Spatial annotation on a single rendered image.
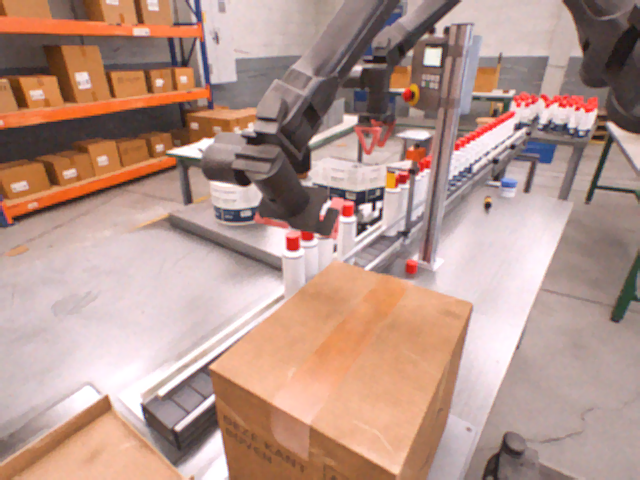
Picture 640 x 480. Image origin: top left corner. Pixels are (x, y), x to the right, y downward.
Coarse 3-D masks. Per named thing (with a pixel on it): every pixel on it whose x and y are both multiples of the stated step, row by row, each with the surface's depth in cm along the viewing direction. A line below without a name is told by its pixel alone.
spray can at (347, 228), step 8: (344, 208) 100; (352, 208) 101; (344, 216) 101; (352, 216) 102; (344, 224) 101; (352, 224) 102; (344, 232) 102; (352, 232) 103; (344, 240) 103; (352, 240) 104; (344, 248) 105; (352, 248) 105
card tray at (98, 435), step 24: (96, 408) 72; (48, 432) 66; (72, 432) 69; (96, 432) 70; (120, 432) 69; (24, 456) 63; (48, 456) 66; (72, 456) 66; (96, 456) 66; (120, 456) 66; (144, 456) 65
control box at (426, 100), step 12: (432, 36) 101; (444, 36) 96; (480, 36) 96; (420, 48) 105; (444, 48) 96; (480, 48) 98; (420, 60) 106; (444, 60) 96; (420, 72) 107; (432, 72) 102; (468, 72) 99; (468, 84) 101; (420, 96) 108; (432, 96) 103; (468, 96) 102; (420, 108) 109; (432, 108) 104; (468, 108) 104
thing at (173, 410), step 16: (416, 224) 137; (384, 240) 126; (368, 256) 117; (208, 368) 77; (192, 384) 73; (208, 384) 73; (160, 400) 70; (176, 400) 70; (192, 400) 70; (160, 416) 67; (176, 416) 67
